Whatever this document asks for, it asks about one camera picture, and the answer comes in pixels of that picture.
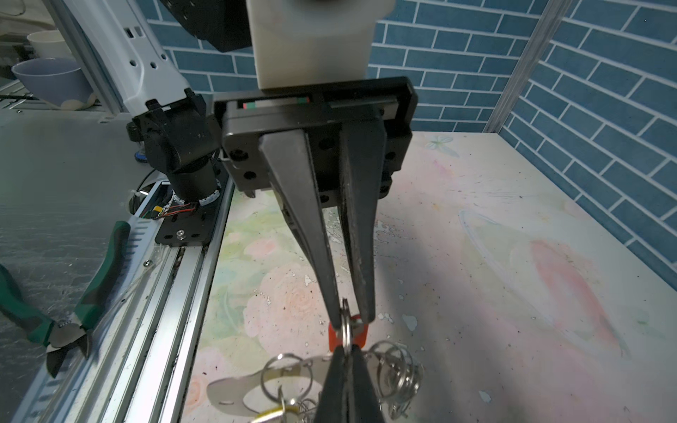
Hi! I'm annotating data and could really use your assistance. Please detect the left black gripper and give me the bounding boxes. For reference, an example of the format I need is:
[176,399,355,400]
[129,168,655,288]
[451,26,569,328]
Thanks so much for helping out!
[213,77,418,330]

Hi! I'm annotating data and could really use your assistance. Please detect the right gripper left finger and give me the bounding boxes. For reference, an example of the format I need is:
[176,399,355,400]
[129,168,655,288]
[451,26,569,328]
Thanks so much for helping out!
[314,347,348,423]

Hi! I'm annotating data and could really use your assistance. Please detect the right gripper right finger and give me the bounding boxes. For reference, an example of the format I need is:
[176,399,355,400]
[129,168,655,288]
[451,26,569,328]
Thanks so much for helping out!
[347,345,384,423]

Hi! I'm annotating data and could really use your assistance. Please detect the metal key organizer ring plate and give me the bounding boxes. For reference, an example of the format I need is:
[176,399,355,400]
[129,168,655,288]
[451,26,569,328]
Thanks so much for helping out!
[205,298,425,423]

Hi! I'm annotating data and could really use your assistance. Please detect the yellow key tag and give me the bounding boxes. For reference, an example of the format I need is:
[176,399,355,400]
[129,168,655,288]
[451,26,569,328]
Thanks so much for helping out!
[250,404,301,423]

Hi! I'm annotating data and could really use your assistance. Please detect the red key tag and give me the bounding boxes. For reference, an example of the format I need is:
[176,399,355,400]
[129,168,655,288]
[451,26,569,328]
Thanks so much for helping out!
[327,314,370,354]

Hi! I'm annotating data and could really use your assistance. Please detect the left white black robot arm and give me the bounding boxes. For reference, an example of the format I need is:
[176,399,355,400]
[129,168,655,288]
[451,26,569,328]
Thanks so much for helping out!
[47,1,418,328]

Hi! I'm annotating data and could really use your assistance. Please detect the white bowl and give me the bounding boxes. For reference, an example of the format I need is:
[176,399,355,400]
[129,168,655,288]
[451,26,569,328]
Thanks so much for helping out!
[12,58,96,111]

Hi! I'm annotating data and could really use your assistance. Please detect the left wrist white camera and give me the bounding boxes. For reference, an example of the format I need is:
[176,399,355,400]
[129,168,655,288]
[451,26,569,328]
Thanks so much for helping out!
[246,0,396,90]

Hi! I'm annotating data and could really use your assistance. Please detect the aluminium mounting rail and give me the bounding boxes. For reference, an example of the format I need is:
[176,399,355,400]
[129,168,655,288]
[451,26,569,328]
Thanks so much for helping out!
[10,181,234,422]

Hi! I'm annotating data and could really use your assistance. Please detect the green handled pliers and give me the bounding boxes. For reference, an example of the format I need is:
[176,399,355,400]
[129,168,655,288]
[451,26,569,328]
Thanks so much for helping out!
[1,221,132,378]

